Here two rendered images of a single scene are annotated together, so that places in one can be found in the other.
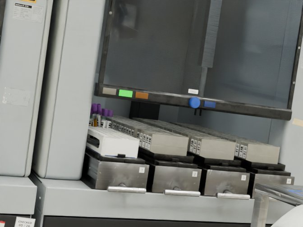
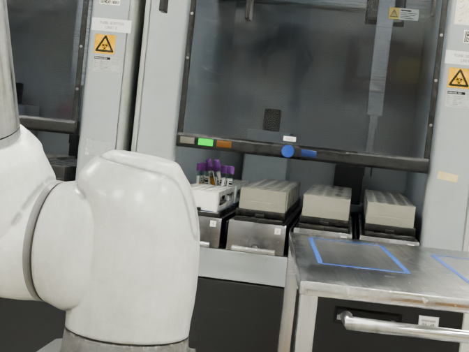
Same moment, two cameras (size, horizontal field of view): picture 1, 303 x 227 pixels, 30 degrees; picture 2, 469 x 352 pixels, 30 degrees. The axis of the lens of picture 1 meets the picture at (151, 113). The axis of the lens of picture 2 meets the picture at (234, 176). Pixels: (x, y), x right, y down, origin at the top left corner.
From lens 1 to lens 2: 1.11 m
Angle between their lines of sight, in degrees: 30
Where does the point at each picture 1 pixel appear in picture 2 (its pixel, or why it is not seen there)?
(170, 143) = (263, 198)
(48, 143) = not seen: hidden behind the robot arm
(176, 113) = (403, 183)
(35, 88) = (116, 139)
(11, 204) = not seen: hidden behind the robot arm
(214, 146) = (321, 203)
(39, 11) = (117, 62)
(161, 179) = (236, 235)
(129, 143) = (206, 195)
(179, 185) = (258, 243)
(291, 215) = not seen: outside the picture
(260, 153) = (386, 214)
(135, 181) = (205, 235)
